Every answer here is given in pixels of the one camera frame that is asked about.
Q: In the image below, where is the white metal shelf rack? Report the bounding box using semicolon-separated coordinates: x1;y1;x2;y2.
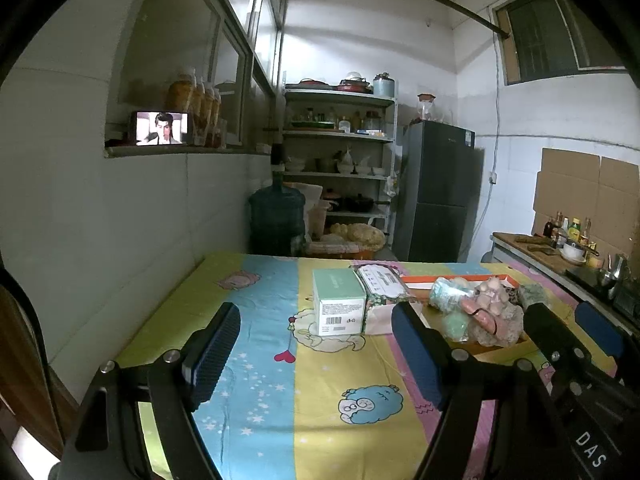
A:
282;85;398;248

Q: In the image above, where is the blue water jug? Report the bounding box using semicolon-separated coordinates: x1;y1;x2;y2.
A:
248;170;307;256

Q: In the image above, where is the pink tube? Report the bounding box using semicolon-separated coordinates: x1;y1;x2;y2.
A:
462;300;501;336

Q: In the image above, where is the white sack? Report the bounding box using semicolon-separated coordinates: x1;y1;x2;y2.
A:
285;182;323;241

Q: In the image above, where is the dark grey refrigerator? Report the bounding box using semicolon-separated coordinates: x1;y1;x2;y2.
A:
392;120;476;263

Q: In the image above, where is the black wok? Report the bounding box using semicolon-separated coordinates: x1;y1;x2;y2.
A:
332;192;391;212

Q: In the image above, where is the phone with lit screen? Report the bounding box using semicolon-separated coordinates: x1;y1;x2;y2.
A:
131;110;195;147

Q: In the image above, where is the large floral tissue pack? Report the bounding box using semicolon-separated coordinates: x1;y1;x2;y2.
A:
354;264;416;311

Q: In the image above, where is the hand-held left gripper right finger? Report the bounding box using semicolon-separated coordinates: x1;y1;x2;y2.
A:
391;301;573;480

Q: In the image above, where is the pink plush toy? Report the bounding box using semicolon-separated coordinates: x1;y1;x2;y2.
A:
472;276;516;313

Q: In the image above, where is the white wall cable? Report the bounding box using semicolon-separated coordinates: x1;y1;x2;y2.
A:
472;35;503;263

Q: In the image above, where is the window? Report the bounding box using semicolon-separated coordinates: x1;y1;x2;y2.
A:
492;0;626;86

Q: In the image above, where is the kitchen counter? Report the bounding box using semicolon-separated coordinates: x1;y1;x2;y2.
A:
490;232;640;321

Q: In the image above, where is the shallow cardboard box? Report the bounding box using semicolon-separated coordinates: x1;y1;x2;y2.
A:
400;272;581;361

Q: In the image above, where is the black cable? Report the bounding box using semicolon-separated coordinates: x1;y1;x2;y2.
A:
0;265;66;456

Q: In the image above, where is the small pale tissue pack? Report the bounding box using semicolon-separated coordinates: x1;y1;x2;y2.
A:
429;277;476;318

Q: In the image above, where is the red pot with lid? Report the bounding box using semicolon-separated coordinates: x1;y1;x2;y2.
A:
336;72;372;92

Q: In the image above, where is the green white carton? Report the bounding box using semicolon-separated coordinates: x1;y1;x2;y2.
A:
312;269;368;337

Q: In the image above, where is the cardboard sheet on wall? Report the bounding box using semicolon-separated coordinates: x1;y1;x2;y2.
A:
532;147;640;261

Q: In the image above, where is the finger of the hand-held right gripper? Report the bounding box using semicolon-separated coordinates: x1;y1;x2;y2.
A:
522;302;601;386
574;300;626;361

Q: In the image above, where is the pale blue enamel pot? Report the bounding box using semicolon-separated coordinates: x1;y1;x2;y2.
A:
372;72;397;97

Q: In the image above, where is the sliding window frame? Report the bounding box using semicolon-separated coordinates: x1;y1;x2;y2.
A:
200;0;291;148

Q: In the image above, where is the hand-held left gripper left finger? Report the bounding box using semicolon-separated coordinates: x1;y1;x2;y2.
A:
47;301;242;480

